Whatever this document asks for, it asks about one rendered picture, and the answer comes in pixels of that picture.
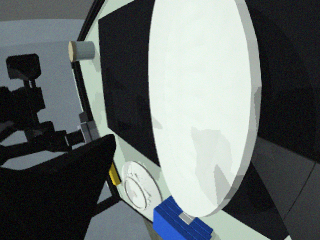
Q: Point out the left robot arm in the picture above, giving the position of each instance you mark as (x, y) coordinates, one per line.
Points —
(14, 122)

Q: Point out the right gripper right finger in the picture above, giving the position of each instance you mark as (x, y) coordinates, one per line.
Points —
(291, 175)

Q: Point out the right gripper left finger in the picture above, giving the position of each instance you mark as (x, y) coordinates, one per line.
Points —
(55, 200)

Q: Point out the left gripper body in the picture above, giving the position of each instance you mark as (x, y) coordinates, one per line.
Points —
(37, 96)

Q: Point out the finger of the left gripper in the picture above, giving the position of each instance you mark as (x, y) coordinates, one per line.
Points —
(21, 70)
(31, 133)

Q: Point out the black rectangular mat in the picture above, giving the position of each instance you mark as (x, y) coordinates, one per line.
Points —
(288, 37)

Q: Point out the yellow rectangular block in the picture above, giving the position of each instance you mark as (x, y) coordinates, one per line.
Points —
(114, 174)

